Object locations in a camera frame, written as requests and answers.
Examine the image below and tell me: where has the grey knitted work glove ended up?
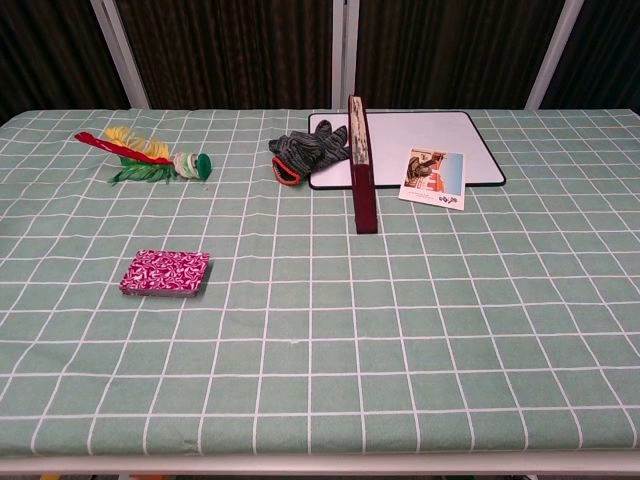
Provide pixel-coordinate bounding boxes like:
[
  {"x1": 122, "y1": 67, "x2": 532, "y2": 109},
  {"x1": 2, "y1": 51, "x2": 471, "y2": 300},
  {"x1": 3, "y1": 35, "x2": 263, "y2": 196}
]
[{"x1": 268, "y1": 119, "x2": 351, "y2": 189}]

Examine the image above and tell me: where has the green checked tablecloth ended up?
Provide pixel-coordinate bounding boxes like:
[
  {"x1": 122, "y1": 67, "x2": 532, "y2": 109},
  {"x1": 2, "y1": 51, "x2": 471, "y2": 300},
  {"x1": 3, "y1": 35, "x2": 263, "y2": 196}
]
[{"x1": 0, "y1": 107, "x2": 640, "y2": 459}]

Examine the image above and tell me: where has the picture postcard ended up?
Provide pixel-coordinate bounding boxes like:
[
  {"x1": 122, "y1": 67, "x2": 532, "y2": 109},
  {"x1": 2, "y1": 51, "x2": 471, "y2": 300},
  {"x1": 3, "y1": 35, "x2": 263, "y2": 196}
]
[{"x1": 397, "y1": 147, "x2": 467, "y2": 212}]

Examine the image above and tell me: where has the colourful feather shuttlecock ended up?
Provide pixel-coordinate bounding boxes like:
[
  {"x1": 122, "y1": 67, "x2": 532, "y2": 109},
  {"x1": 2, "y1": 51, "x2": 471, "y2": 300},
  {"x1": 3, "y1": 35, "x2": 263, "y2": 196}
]
[{"x1": 73, "y1": 125, "x2": 214, "y2": 187}]

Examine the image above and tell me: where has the white board with black rim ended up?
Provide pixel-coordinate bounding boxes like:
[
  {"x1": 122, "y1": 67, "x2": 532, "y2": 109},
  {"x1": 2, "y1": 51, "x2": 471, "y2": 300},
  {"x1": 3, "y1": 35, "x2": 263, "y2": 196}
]
[{"x1": 307, "y1": 110, "x2": 506, "y2": 191}]

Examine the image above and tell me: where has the dark brown curtain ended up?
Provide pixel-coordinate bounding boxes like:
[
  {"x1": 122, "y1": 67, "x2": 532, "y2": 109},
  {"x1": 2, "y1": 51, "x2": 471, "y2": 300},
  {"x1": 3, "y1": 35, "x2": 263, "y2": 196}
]
[
  {"x1": 113, "y1": 0, "x2": 335, "y2": 110},
  {"x1": 0, "y1": 0, "x2": 132, "y2": 125},
  {"x1": 541, "y1": 0, "x2": 640, "y2": 111},
  {"x1": 355, "y1": 0, "x2": 567, "y2": 110}
]

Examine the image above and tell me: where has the white double frame post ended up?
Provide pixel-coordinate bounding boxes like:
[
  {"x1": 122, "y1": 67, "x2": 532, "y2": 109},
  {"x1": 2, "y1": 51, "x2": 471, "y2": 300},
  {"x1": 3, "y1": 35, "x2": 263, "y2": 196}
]
[{"x1": 331, "y1": 0, "x2": 359, "y2": 110}]

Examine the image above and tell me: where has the white metal frame post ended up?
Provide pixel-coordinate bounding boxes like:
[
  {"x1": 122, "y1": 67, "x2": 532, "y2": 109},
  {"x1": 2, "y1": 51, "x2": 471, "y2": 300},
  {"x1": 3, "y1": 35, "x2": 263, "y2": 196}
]
[
  {"x1": 524, "y1": 0, "x2": 585, "y2": 110},
  {"x1": 89, "y1": 0, "x2": 151, "y2": 110}
]

